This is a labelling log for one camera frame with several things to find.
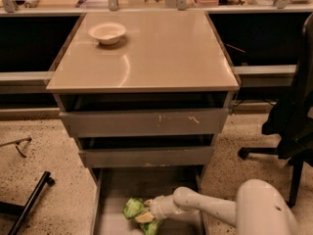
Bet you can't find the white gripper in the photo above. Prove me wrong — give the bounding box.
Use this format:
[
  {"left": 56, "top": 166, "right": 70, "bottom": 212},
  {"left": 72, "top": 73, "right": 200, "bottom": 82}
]
[{"left": 135, "top": 195, "right": 178, "bottom": 223}]

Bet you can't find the green chip bag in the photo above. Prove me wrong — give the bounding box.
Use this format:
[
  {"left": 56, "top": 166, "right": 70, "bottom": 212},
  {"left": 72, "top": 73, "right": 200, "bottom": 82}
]
[{"left": 122, "top": 198, "right": 162, "bottom": 235}]

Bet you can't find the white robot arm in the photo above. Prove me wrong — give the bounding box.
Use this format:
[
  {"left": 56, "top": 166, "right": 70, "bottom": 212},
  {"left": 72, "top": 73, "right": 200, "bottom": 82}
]
[{"left": 135, "top": 179, "right": 297, "bottom": 235}]

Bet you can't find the grey bottom drawer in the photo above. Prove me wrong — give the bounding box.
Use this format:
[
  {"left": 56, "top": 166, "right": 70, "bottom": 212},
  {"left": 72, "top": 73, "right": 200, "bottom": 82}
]
[{"left": 90, "top": 165, "right": 200, "bottom": 235}]

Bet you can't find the grey drawer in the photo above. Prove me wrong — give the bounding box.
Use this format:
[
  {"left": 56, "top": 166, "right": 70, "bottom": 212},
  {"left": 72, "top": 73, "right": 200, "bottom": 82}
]
[
  {"left": 90, "top": 165, "right": 200, "bottom": 235},
  {"left": 58, "top": 91, "right": 229, "bottom": 138},
  {"left": 77, "top": 134, "right": 215, "bottom": 167}
]

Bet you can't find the grey middle drawer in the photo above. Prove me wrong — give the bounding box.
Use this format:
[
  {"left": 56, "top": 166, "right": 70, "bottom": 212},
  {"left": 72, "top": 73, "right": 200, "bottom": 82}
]
[{"left": 77, "top": 134, "right": 215, "bottom": 167}]

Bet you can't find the grey top drawer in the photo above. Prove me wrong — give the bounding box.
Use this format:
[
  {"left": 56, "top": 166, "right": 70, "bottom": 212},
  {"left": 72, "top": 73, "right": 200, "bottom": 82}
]
[{"left": 58, "top": 91, "right": 229, "bottom": 138}]

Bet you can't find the grey drawer cabinet with top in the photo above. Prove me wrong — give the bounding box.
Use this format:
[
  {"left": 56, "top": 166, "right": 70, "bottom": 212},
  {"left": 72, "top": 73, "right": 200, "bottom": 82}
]
[{"left": 44, "top": 9, "right": 240, "bottom": 181}]

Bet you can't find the black chair base left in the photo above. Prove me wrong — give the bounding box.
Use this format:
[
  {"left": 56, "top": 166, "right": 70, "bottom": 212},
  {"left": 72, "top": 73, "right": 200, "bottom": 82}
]
[{"left": 0, "top": 171, "right": 55, "bottom": 235}]

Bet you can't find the thin metal tool on floor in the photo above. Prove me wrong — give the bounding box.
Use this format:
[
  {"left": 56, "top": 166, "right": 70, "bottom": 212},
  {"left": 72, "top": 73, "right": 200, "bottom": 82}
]
[{"left": 0, "top": 137, "right": 32, "bottom": 158}]

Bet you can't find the black office chair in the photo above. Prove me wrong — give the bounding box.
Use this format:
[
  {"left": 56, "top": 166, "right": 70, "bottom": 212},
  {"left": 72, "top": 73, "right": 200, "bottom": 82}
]
[{"left": 238, "top": 14, "right": 313, "bottom": 208}]

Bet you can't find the white paper bowl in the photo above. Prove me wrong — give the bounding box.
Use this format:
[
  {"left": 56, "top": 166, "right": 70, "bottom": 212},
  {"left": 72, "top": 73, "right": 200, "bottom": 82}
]
[{"left": 88, "top": 22, "right": 126, "bottom": 45}]

